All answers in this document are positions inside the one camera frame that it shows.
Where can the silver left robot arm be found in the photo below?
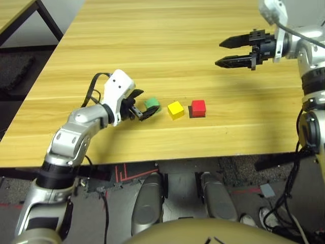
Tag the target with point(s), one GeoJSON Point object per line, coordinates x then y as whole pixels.
{"type": "Point", "coordinates": [78, 119]}

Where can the white sneaker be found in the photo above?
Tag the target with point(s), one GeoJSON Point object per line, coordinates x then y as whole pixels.
{"type": "Point", "coordinates": [265, 214]}
{"type": "Point", "coordinates": [248, 220]}

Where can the wooden side table black frame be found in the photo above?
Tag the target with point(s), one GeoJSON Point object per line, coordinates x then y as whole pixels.
{"type": "Point", "coordinates": [10, 11]}

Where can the yellow wooden block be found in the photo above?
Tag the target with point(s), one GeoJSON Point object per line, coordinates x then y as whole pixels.
{"type": "Point", "coordinates": [175, 109]}

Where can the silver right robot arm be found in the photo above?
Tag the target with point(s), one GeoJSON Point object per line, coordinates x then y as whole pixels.
{"type": "Point", "coordinates": [309, 50]}

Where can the black table frame brace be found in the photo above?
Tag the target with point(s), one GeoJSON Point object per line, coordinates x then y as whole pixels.
{"type": "Point", "coordinates": [279, 160]}

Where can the black square marker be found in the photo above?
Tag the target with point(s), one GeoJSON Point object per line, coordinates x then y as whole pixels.
{"type": "Point", "coordinates": [189, 112]}

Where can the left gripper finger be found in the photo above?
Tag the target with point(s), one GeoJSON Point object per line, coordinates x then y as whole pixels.
{"type": "Point", "coordinates": [135, 93]}
{"type": "Point", "coordinates": [149, 114]}

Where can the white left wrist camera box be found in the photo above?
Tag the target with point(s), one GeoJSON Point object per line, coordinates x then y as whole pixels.
{"type": "Point", "coordinates": [116, 86]}

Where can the grey robot leg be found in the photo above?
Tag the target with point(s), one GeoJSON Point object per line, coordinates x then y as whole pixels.
{"type": "Point", "coordinates": [219, 198]}
{"type": "Point", "coordinates": [148, 203]}

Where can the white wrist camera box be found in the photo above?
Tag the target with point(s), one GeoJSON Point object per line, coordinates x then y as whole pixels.
{"type": "Point", "coordinates": [273, 11]}
{"type": "Point", "coordinates": [116, 86]}

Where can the red wooden block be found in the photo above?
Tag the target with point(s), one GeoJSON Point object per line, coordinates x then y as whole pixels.
{"type": "Point", "coordinates": [198, 108]}

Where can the grey left robot leg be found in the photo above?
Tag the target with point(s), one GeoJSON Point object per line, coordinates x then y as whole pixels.
{"type": "Point", "coordinates": [148, 203]}

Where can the grey right robot leg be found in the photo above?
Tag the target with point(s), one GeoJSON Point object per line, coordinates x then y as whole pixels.
{"type": "Point", "coordinates": [219, 198]}

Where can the grey floor tape patch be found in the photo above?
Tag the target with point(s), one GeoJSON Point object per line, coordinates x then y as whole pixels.
{"type": "Point", "coordinates": [267, 190]}

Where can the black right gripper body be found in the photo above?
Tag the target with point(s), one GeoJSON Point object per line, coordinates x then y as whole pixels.
{"type": "Point", "coordinates": [264, 48]}

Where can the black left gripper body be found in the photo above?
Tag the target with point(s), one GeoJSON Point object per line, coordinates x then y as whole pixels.
{"type": "Point", "coordinates": [127, 109]}

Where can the olive robot torso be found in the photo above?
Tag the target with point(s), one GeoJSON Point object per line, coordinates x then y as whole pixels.
{"type": "Point", "coordinates": [203, 232]}

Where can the black foam floor mat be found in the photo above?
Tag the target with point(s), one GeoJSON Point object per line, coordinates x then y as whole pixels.
{"type": "Point", "coordinates": [14, 73]}

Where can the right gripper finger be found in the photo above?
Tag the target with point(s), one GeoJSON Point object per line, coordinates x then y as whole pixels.
{"type": "Point", "coordinates": [233, 62]}
{"type": "Point", "coordinates": [236, 42]}

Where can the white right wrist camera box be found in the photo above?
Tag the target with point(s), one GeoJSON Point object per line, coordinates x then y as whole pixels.
{"type": "Point", "coordinates": [273, 11]}

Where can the green wooden block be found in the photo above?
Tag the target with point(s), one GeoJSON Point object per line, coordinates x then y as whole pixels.
{"type": "Point", "coordinates": [151, 102]}

